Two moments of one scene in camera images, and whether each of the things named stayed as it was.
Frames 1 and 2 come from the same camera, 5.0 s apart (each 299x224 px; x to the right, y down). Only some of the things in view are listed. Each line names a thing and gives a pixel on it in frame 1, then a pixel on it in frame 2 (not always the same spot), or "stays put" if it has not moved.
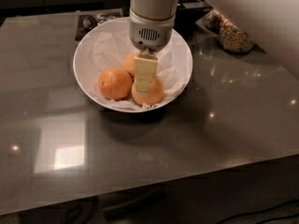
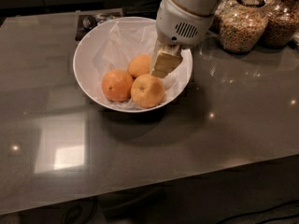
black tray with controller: [86, 20] stays put
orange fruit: [155, 95] stays put
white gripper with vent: [150, 35] → [179, 25]
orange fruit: [115, 83] stays put
